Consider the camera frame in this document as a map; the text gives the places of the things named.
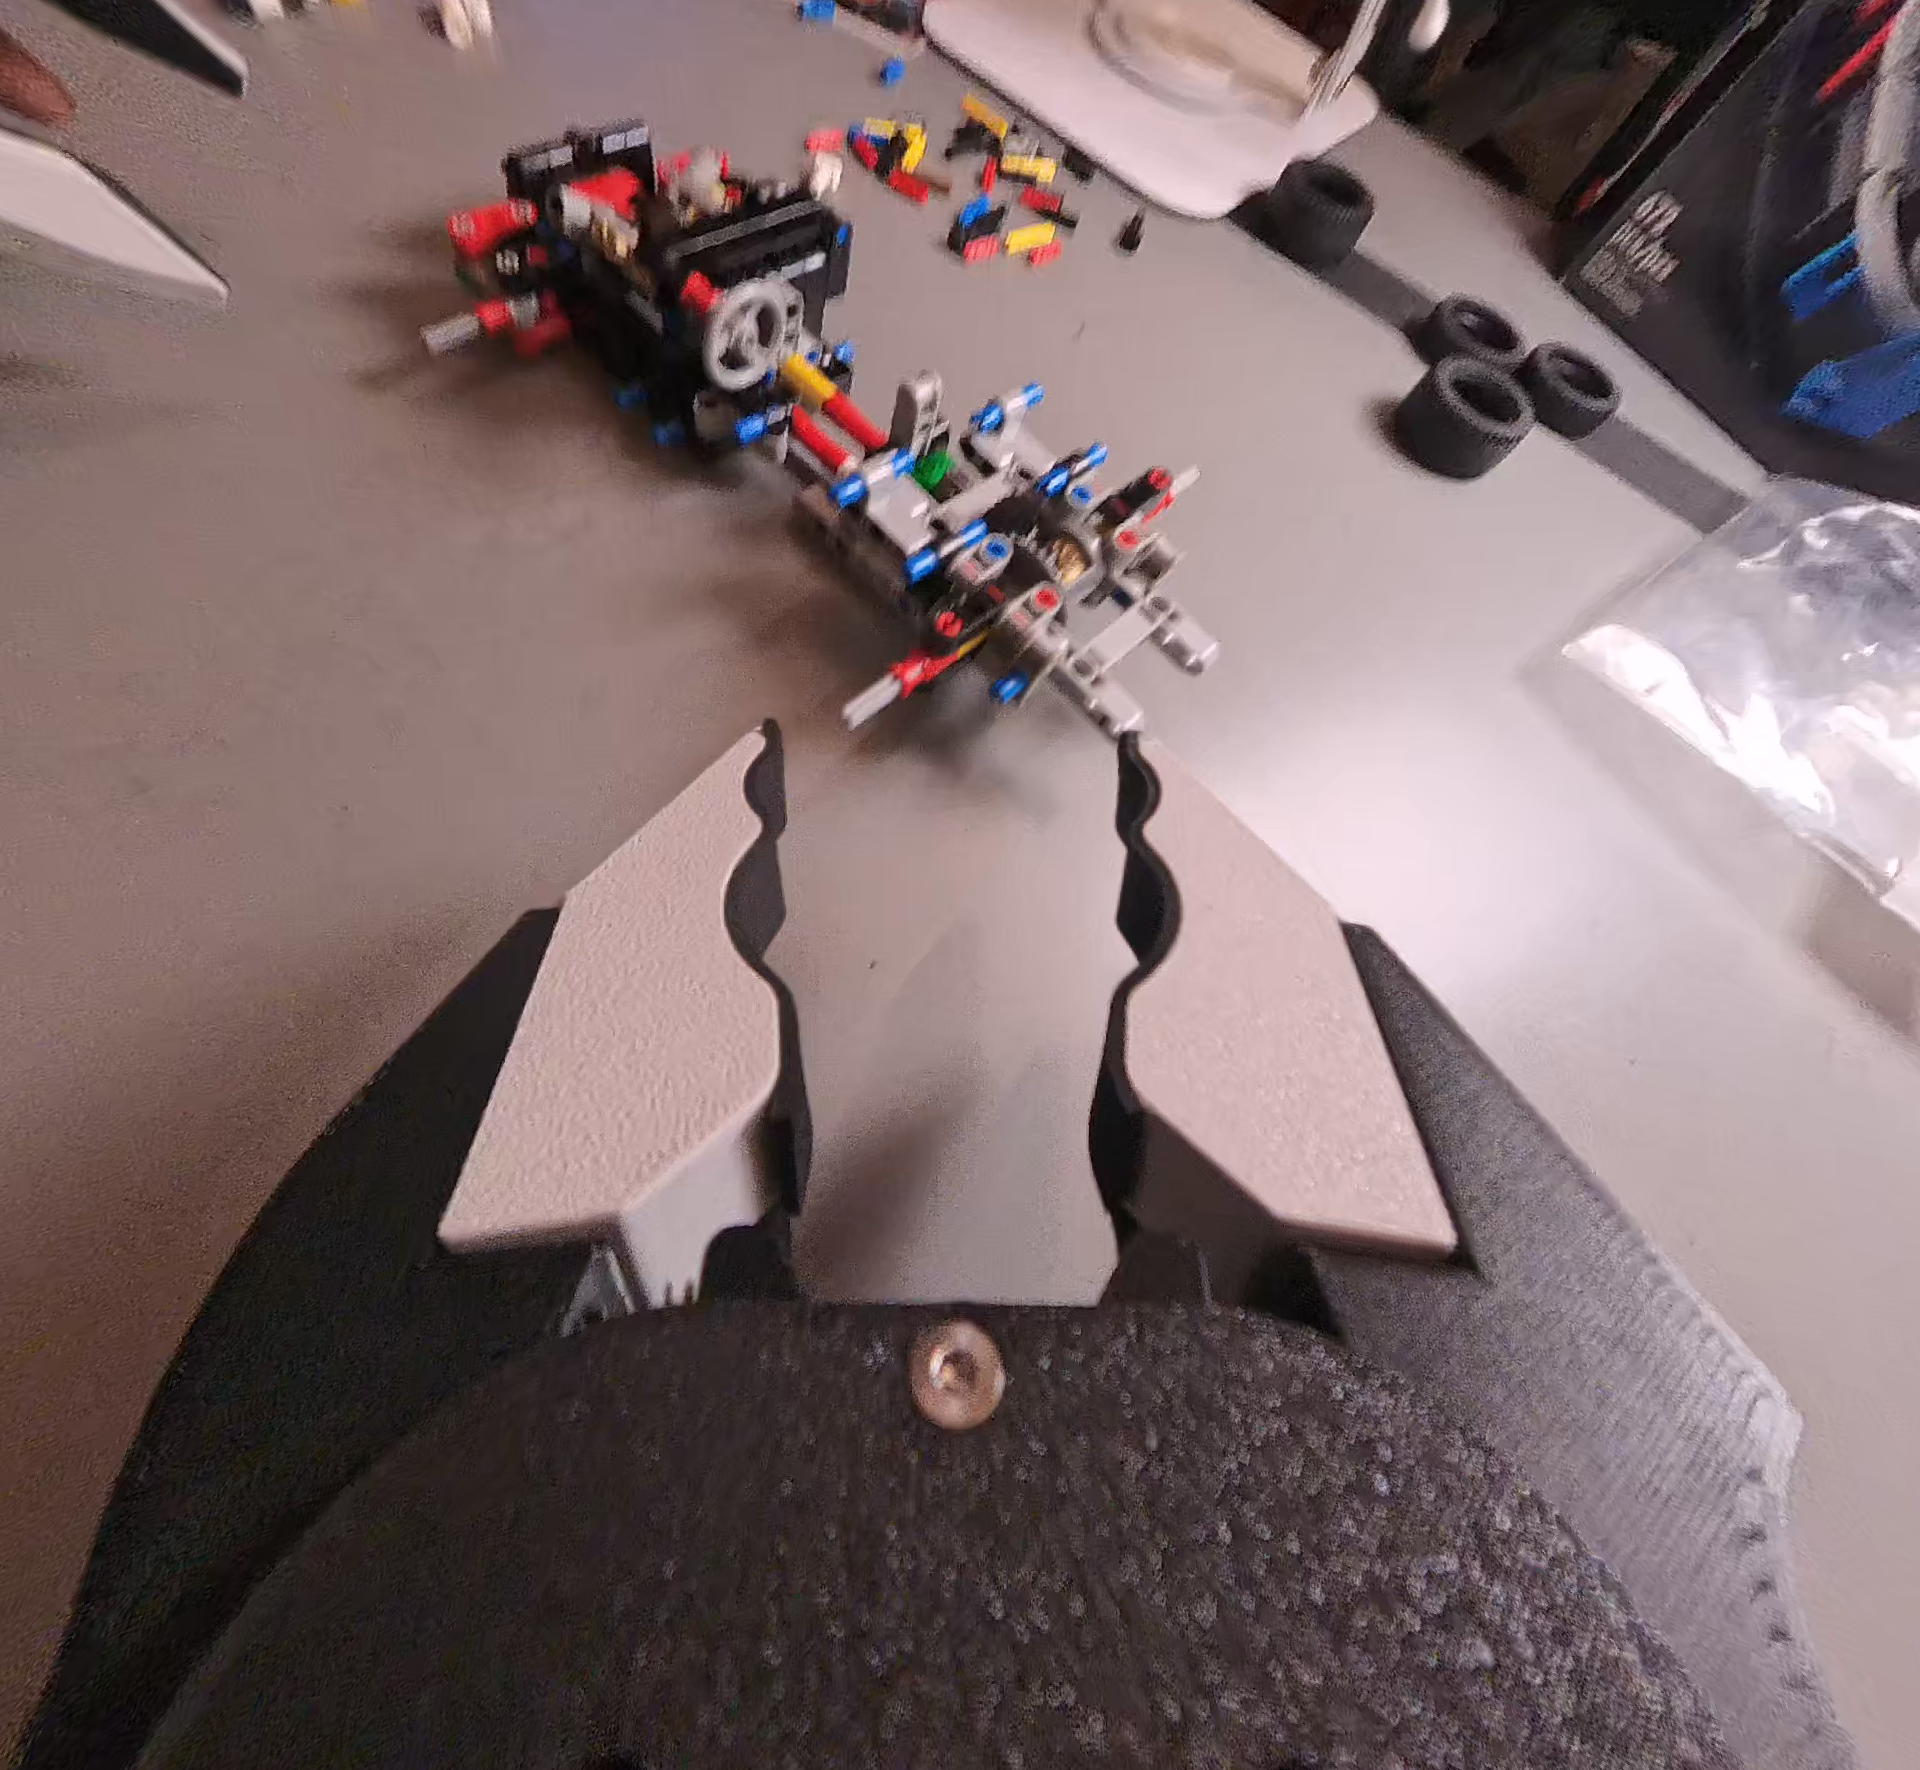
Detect clear plastic bag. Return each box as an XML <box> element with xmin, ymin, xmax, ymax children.
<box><xmin>1553</xmin><ymin>482</ymin><xmax>1920</xmax><ymax>900</ymax></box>

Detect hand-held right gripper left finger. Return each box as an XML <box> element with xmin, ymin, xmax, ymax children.
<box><xmin>439</xmin><ymin>715</ymin><xmax>812</xmax><ymax>1306</ymax></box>

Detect black rubber lego tyre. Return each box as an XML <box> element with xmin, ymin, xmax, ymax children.
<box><xmin>1517</xmin><ymin>337</ymin><xmax>1623</xmax><ymax>447</ymax></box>
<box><xmin>1397</xmin><ymin>353</ymin><xmax>1538</xmax><ymax>482</ymax></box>
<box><xmin>1271</xmin><ymin>157</ymin><xmax>1380</xmax><ymax>274</ymax></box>
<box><xmin>1416</xmin><ymin>297</ymin><xmax>1529</xmax><ymax>372</ymax></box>

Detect white book stand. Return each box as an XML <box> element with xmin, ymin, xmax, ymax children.
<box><xmin>922</xmin><ymin>0</ymin><xmax>1505</xmax><ymax>225</ymax></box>

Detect partly built lego car chassis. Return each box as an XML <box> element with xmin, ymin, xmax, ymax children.
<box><xmin>426</xmin><ymin>118</ymin><xmax>1225</xmax><ymax>741</ymax></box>

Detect black tape strip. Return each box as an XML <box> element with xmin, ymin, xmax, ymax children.
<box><xmin>1318</xmin><ymin>246</ymin><xmax>1749</xmax><ymax>535</ymax></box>

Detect pile of coloured lego pins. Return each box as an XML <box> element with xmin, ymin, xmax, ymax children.
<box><xmin>797</xmin><ymin>94</ymin><xmax>1108</xmax><ymax>264</ymax></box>

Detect black lego set box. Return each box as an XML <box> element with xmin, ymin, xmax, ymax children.
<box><xmin>1553</xmin><ymin>0</ymin><xmax>1920</xmax><ymax>502</ymax></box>

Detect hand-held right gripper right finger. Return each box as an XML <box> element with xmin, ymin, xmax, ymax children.
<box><xmin>1099</xmin><ymin>732</ymin><xmax>1457</xmax><ymax>1280</ymax></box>

